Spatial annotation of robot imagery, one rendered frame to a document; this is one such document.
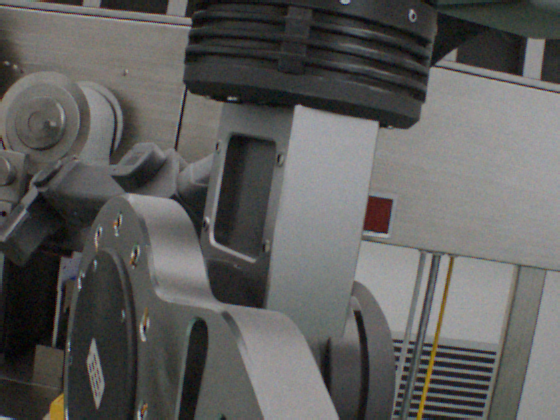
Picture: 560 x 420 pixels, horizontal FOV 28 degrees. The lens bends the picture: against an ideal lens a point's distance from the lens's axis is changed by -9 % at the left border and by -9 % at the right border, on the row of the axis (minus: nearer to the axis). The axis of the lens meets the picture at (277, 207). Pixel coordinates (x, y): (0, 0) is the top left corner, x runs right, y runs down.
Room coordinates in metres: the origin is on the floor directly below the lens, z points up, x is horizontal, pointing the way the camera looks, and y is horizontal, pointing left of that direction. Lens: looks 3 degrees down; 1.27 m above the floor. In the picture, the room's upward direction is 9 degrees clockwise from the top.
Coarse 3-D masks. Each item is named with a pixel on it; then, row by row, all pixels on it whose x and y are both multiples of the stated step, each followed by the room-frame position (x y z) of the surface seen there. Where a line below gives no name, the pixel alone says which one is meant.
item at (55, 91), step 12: (36, 84) 1.59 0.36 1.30; (48, 84) 1.59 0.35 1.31; (24, 96) 1.59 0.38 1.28; (36, 96) 1.59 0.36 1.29; (60, 96) 1.59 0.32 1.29; (12, 108) 1.59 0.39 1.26; (72, 108) 1.58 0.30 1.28; (12, 120) 1.59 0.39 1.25; (72, 120) 1.58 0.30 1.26; (12, 132) 1.59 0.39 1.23; (72, 132) 1.58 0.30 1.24; (12, 144) 1.59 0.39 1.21; (60, 144) 1.58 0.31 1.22; (72, 144) 1.58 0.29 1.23; (36, 156) 1.59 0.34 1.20; (48, 156) 1.59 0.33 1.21; (60, 156) 1.58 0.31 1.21
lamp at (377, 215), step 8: (368, 200) 1.89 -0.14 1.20; (376, 200) 1.89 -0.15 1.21; (384, 200) 1.89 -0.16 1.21; (368, 208) 1.89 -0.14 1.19; (376, 208) 1.89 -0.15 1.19; (384, 208) 1.89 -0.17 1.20; (368, 216) 1.89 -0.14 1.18; (376, 216) 1.89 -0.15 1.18; (384, 216) 1.89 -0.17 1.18; (368, 224) 1.89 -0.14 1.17; (376, 224) 1.89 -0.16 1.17; (384, 224) 1.89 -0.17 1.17
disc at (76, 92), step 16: (32, 80) 1.59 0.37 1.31; (48, 80) 1.59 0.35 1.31; (64, 80) 1.59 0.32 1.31; (48, 96) 1.59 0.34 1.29; (80, 96) 1.59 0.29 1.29; (0, 112) 1.59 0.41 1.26; (80, 112) 1.59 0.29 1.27; (0, 128) 1.59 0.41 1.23; (80, 128) 1.59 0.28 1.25; (0, 144) 1.59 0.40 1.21; (80, 144) 1.59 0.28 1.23
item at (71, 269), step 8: (88, 160) 1.66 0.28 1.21; (96, 160) 1.72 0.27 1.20; (104, 160) 1.78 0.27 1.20; (80, 256) 1.71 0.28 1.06; (64, 264) 1.60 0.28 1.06; (72, 264) 1.65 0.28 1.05; (64, 272) 1.60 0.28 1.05; (72, 272) 1.66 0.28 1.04; (64, 280) 1.61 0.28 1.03; (64, 288) 1.62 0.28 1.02
